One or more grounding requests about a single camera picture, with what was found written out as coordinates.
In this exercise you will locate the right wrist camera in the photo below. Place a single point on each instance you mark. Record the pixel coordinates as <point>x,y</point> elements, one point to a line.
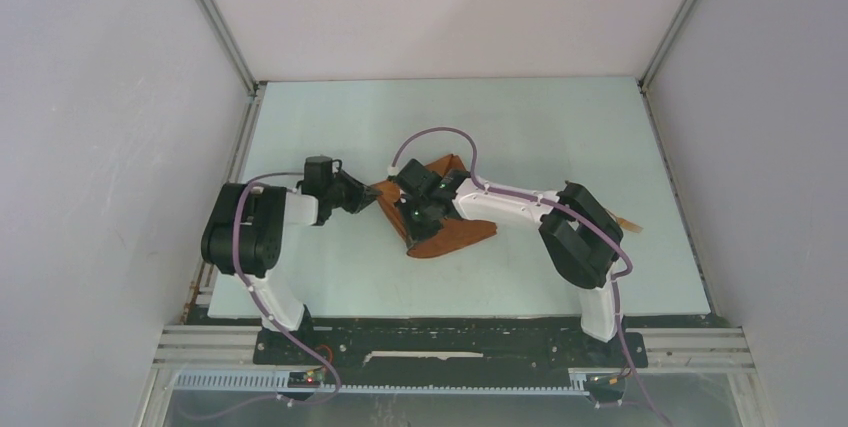
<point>416,180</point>

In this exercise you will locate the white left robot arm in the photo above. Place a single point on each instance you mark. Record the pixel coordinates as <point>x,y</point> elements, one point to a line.
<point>243,237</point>

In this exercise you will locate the orange cloth napkin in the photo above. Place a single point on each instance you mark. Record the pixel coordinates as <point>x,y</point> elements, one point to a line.
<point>455,235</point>

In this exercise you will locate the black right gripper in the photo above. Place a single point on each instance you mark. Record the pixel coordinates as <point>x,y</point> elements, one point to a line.
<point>416,233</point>

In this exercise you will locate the aluminium frame rail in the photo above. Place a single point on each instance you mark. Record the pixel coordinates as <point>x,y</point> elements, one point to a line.
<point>266,365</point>

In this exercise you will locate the gold fork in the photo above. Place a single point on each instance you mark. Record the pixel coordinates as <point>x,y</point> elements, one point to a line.
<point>627,225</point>

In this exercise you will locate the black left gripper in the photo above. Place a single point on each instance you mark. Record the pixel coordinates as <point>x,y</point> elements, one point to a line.
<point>361,195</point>

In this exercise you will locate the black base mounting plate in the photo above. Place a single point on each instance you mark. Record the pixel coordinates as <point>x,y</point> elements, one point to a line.
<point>465,353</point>

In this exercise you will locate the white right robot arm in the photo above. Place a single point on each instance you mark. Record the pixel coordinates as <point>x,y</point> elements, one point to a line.
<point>580,237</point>

